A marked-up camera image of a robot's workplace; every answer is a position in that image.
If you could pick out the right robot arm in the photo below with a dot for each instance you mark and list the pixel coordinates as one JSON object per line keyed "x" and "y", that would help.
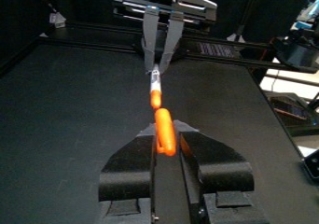
{"x": 297, "y": 52}

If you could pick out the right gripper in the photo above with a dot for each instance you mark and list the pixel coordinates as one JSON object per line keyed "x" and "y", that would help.
{"x": 166, "y": 0}

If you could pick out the grey marker pen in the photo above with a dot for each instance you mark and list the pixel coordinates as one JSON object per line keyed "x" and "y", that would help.
{"x": 155, "y": 87}

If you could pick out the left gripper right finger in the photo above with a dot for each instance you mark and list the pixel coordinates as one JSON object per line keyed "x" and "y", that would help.
{"x": 221, "y": 168}

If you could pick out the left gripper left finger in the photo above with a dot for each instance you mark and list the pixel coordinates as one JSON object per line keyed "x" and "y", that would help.
{"x": 129, "y": 168}

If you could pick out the orange pen cap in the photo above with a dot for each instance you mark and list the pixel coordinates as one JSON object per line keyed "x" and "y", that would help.
{"x": 166, "y": 131}

